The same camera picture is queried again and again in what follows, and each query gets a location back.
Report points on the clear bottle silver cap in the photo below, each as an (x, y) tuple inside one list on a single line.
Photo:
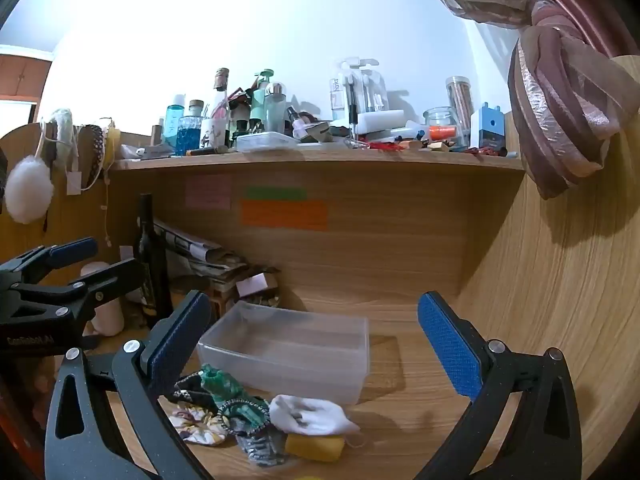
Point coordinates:
[(275, 110)]

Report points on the orange sticky note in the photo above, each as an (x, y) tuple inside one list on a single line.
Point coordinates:
[(285, 215)]

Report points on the brown marker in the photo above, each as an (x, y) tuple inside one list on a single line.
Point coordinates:
[(207, 151)]

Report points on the clear flat plastic case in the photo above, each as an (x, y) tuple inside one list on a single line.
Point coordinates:
[(267, 142)]

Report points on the wooden wall cabinet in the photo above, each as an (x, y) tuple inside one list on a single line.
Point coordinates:
[(22, 72)]

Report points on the blue liquid bottle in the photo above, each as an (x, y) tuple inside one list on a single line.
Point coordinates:
[(175, 122)]

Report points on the beige cylinder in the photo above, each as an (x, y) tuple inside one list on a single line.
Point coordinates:
[(110, 317)]

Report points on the green pump bottle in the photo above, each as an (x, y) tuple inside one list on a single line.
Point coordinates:
[(260, 102)]

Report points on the pink brown curtain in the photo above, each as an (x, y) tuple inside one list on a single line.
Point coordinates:
[(555, 85)]

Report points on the clear plastic box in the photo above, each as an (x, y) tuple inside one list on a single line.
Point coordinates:
[(285, 340)]

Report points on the white sock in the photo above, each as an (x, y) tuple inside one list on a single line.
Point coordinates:
[(310, 415)]

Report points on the yellow headband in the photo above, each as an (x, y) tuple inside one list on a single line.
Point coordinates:
[(115, 137)]

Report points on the round glass jar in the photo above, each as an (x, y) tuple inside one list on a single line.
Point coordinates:
[(440, 120)]

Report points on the dark wine bottle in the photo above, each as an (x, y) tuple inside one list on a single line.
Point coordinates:
[(150, 260)]

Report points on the black dotted headband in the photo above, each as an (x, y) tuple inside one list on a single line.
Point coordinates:
[(97, 145)]

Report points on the black rhinestone scrunchie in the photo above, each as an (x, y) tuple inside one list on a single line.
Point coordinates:
[(187, 391)]

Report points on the white paper tag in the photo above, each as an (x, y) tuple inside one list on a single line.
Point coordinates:
[(74, 182)]

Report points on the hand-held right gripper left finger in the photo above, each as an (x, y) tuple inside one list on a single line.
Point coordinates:
[(180, 342)]

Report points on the green sticky note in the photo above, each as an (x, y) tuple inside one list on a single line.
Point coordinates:
[(276, 194)]

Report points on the floral scrunchie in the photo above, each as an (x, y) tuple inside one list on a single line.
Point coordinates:
[(197, 425)]

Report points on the tall clear jar of sticks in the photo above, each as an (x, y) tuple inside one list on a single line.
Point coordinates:
[(460, 105)]

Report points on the grey patterned scrunchie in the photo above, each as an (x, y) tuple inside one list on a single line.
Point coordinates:
[(260, 447)]

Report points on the white pompom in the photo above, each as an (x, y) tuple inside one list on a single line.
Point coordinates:
[(28, 190)]

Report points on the white fluffy headband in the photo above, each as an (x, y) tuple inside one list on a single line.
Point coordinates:
[(62, 125)]

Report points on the yellow sponge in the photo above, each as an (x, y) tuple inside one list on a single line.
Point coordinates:
[(315, 447)]

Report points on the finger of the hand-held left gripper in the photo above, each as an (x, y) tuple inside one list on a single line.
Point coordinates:
[(115, 275), (75, 251)]

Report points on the clear bottle brown foil top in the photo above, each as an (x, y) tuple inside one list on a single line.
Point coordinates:
[(221, 90)]

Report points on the stack of newspapers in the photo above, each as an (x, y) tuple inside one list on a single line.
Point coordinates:
[(200, 255)]

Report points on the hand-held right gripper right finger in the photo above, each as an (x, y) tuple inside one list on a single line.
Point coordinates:
[(450, 345)]

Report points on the blue glass jar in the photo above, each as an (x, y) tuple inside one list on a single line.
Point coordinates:
[(189, 137)]

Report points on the wooden shelf board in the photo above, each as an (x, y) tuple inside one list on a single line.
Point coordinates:
[(310, 159)]

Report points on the small cardboard box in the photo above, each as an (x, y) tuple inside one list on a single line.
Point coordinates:
[(255, 285)]

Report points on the white foam block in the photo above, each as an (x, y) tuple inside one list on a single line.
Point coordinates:
[(382, 121)]

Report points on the blue white pencil sharpener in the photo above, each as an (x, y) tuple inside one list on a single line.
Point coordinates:
[(487, 127)]

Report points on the small brown capped jar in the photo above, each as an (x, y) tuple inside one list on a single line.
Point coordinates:
[(196, 109)]

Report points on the green scrunchie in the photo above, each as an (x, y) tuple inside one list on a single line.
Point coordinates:
[(220, 382)]

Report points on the red tassel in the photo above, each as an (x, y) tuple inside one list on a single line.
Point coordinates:
[(385, 146)]

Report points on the pink sticky note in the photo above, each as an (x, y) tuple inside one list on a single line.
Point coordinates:
[(208, 192)]

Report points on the white printed mug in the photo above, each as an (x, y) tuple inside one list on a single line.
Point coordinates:
[(215, 134)]

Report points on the clear blister pack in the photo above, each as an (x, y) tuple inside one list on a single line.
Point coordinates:
[(342, 95), (374, 90)]

